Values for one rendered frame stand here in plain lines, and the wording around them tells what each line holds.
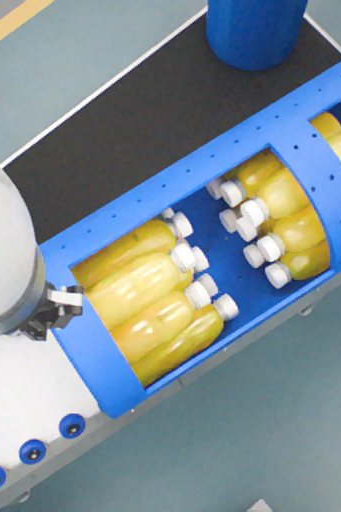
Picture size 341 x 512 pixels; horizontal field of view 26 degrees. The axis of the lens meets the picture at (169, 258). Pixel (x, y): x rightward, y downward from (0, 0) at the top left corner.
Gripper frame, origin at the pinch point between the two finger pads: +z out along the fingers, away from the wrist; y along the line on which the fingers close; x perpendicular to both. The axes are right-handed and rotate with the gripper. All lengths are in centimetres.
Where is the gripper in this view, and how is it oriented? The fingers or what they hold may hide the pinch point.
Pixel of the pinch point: (34, 321)
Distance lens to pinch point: 76.5
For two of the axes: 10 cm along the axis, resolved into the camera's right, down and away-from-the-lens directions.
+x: -0.5, 9.7, -2.4
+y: -10.0, -0.4, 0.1
